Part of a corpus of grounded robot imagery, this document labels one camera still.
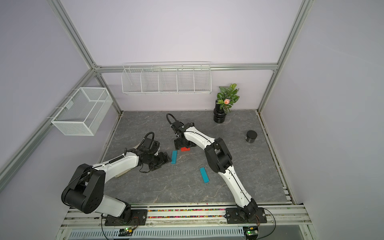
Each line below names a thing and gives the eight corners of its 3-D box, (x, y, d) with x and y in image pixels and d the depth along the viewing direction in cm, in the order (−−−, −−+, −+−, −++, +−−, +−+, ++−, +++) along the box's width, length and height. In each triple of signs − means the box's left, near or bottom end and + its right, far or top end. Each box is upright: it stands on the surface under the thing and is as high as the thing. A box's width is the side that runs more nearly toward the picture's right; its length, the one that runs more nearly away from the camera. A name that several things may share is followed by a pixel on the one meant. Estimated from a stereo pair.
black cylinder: (246, 142, 104) (248, 138, 100) (244, 134, 109) (246, 130, 105) (256, 142, 104) (258, 138, 100) (253, 134, 109) (256, 130, 105)
